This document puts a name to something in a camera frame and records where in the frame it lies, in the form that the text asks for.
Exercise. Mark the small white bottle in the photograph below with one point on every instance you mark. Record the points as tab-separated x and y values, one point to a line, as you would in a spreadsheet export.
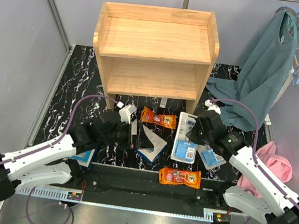
163	103

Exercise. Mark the aluminium corner frame profile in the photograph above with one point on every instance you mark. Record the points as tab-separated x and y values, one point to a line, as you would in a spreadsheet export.
59	24

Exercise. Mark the white Harry's razor box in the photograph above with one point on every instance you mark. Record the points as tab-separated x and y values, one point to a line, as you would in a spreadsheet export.
159	145

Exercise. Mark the blue Harry's razor box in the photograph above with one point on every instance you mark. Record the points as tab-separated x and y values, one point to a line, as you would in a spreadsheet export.
84	159

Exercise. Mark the Gillette razor blister pack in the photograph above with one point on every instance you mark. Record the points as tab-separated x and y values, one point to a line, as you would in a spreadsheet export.
183	150

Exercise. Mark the orange razor pack upper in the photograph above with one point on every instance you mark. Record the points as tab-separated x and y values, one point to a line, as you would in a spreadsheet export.
167	121

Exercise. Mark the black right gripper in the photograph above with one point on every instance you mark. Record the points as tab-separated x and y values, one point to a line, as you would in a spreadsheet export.
192	135

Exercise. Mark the orange razor pack lower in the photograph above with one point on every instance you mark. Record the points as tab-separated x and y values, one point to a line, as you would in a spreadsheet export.
169	176

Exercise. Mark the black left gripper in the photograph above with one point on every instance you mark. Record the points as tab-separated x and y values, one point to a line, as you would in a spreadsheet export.
138	141

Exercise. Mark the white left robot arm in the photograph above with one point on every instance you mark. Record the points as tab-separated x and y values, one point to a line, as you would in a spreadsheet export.
52	163

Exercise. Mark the green plastic hanger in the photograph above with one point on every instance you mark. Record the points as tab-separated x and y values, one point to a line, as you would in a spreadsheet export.
294	21

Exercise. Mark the wooden two-tier shelf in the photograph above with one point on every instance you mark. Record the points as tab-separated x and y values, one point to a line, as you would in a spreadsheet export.
153	51

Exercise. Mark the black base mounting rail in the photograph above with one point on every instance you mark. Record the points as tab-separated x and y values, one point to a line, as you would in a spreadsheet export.
140	190

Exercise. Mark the teal blue t-shirt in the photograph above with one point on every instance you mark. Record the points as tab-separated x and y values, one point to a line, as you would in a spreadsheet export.
264	67

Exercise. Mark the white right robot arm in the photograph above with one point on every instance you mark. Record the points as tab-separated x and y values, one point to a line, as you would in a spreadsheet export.
278	204

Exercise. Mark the orange razor pack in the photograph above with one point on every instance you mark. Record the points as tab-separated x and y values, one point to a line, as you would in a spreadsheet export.
167	121
169	176

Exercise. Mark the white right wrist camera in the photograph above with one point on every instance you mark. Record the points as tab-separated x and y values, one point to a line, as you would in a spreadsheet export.
209	105

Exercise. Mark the pink cloth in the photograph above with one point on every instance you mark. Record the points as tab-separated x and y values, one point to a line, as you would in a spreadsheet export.
279	165

